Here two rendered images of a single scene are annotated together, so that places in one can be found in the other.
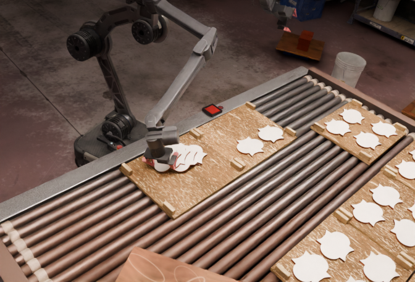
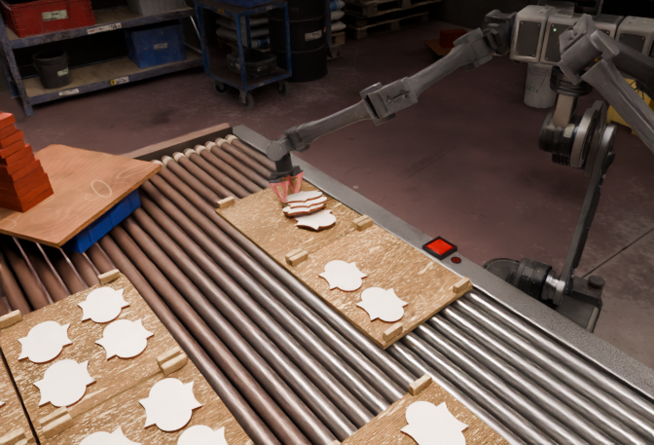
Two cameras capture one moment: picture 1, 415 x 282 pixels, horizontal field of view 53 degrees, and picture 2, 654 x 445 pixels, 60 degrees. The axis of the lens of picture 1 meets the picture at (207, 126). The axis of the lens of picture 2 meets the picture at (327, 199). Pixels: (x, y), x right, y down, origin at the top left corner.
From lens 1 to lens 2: 2.28 m
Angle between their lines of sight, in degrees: 79
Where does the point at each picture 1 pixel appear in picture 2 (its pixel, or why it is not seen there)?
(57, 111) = (601, 261)
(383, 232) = (123, 417)
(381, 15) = not seen: outside the picture
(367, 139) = not seen: outside the picture
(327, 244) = (128, 328)
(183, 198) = (242, 215)
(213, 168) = (293, 239)
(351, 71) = not seen: outside the picture
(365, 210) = (175, 399)
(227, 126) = (394, 257)
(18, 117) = (565, 232)
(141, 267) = (136, 167)
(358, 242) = (120, 373)
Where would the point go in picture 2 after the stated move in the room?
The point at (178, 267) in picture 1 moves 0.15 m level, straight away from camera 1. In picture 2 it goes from (127, 184) to (169, 187)
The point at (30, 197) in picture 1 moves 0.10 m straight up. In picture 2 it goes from (263, 143) to (261, 121)
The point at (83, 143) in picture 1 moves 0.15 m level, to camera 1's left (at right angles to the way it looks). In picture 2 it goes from (501, 265) to (499, 246)
